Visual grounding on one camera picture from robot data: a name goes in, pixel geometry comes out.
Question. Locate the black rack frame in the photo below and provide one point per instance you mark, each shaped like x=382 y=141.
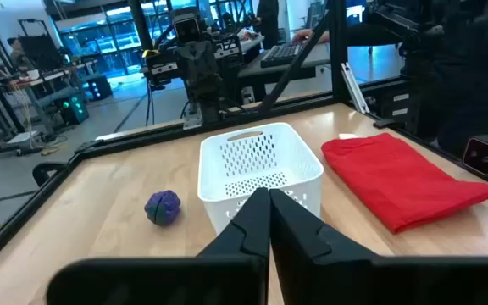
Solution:
x=40 y=46

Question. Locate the person's hand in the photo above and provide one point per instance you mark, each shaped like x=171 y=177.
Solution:
x=307 y=36

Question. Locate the grey desk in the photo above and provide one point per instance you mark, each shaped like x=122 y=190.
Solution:
x=312 y=57

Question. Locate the black computer keyboard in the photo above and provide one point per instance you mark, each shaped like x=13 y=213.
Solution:
x=282 y=54

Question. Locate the red folded cloth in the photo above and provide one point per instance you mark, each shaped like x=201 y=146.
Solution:
x=396 y=178

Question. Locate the white paper tag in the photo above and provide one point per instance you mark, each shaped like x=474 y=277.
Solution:
x=347 y=136

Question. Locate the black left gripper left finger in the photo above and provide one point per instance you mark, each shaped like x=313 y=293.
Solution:
x=244 y=237

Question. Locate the white perforated plastic basket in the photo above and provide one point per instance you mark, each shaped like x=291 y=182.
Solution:
x=295 y=152

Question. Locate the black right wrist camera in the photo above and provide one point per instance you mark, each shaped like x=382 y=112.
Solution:
x=186 y=27

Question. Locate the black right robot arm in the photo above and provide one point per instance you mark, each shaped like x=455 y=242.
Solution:
x=227 y=63

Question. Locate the black bracket with white labels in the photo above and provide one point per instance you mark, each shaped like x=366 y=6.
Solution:
x=390 y=108

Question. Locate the white computer case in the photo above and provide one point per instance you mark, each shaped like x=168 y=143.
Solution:
x=248 y=95

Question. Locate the computer tower with green lights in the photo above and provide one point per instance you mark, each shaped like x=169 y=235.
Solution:
x=74 y=111

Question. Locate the white flat box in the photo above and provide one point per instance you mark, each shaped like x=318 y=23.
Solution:
x=23 y=137

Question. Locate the yellow tag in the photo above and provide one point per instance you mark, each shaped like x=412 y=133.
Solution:
x=151 y=53

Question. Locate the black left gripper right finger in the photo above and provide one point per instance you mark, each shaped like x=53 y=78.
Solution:
x=307 y=254

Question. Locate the computer tower with blue lights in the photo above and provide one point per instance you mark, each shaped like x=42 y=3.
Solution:
x=98 y=88

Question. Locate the silver aluminium profile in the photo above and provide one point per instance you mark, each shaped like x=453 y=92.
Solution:
x=354 y=89

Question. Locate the person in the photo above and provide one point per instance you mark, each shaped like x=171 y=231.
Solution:
x=267 y=25
x=460 y=84
x=18 y=57

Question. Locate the purple toy grape bunch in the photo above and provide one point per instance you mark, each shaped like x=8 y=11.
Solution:
x=163 y=207

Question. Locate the black frame foot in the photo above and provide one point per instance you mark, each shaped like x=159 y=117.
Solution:
x=390 y=123

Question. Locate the silver metal bracket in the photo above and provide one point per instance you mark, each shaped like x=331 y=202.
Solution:
x=193 y=120

